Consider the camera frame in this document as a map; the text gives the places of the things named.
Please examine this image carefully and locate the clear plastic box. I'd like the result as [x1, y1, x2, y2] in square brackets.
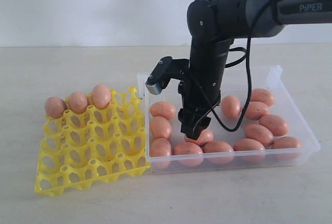
[136, 65, 321, 175]

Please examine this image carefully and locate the black cable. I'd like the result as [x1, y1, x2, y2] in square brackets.
[181, 0, 294, 138]

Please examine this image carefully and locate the yellow plastic egg tray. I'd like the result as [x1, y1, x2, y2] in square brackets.
[34, 87, 150, 197]

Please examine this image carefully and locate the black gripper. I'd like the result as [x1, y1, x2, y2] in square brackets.
[178, 79, 221, 139]

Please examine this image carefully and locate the brown egg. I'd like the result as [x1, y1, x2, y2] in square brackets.
[173, 142, 204, 166]
[244, 101, 270, 120]
[233, 138, 265, 162]
[250, 88, 275, 107]
[150, 138, 172, 169]
[221, 95, 241, 119]
[259, 115, 289, 136]
[68, 92, 89, 114]
[44, 96, 67, 118]
[271, 136, 303, 161]
[203, 141, 234, 165]
[91, 84, 111, 109]
[184, 129, 214, 147]
[150, 116, 172, 139]
[244, 124, 274, 147]
[150, 101, 176, 120]

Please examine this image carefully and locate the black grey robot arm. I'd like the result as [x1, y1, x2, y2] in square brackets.
[178, 0, 331, 139]

